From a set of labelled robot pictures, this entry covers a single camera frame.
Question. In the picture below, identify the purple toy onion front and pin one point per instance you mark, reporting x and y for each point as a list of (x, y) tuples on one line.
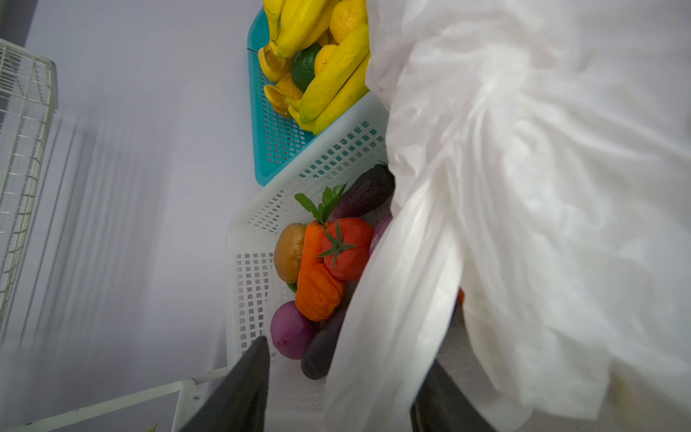
[(379, 231)]

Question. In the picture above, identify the long purple toy eggplant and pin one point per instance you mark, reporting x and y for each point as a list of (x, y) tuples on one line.
[(317, 360)]

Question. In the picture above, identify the toy banana bunch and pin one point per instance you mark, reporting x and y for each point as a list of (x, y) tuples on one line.
[(293, 26)]

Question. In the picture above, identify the white plastic grocery bag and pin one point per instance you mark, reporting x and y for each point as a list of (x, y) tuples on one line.
[(541, 153)]

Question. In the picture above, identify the white plastic vegetable basket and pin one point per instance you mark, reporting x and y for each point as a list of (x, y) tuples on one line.
[(339, 155)]

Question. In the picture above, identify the purple toy onion back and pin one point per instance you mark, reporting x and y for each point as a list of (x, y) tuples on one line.
[(291, 332)]

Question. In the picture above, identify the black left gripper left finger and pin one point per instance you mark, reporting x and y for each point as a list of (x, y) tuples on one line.
[(239, 403)]

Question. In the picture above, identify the green toy avocado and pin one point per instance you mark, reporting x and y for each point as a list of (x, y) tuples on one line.
[(303, 66)]

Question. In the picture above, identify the brown toy potato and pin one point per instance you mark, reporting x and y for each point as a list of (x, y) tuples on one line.
[(288, 252)]

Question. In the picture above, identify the white three-tier shelf rack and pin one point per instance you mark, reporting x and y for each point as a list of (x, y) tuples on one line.
[(189, 402)]

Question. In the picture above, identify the yellow-green toy mango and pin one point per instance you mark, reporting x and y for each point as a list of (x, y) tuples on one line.
[(339, 86)]

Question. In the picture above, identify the white wire wall basket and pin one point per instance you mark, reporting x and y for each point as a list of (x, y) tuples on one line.
[(29, 99)]

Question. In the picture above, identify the toy carrot back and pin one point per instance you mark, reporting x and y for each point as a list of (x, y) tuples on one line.
[(321, 212)]

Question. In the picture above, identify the red toy tomato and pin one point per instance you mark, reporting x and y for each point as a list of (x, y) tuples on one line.
[(346, 248)]

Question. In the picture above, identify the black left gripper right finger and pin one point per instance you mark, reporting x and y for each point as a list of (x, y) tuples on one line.
[(441, 406)]

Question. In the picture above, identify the teal plastic fruit basket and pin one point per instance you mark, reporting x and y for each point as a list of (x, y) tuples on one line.
[(275, 139)]

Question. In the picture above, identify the dark purple toy eggplant right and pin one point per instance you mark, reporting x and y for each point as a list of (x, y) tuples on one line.
[(369, 192)]

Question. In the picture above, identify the purple toy onion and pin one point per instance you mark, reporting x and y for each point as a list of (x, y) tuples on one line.
[(291, 332), (379, 231)]

